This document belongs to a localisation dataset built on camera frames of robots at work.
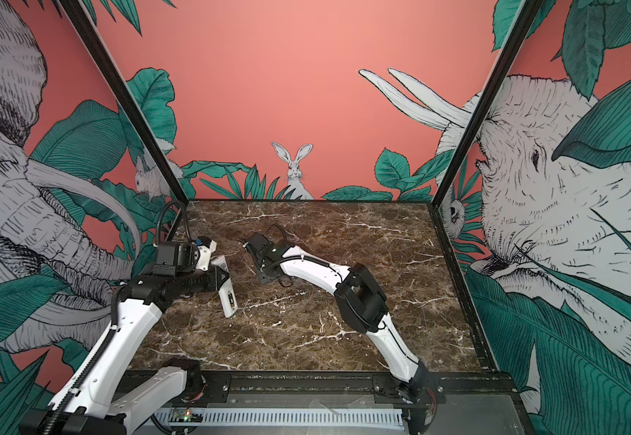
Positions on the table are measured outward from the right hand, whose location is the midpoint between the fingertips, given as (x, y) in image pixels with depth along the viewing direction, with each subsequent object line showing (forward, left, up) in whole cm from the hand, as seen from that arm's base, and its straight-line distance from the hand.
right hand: (264, 270), depth 89 cm
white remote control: (-12, +8, +7) cm, 16 cm away
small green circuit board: (-39, +16, -7) cm, 43 cm away
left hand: (-7, +8, +11) cm, 15 cm away
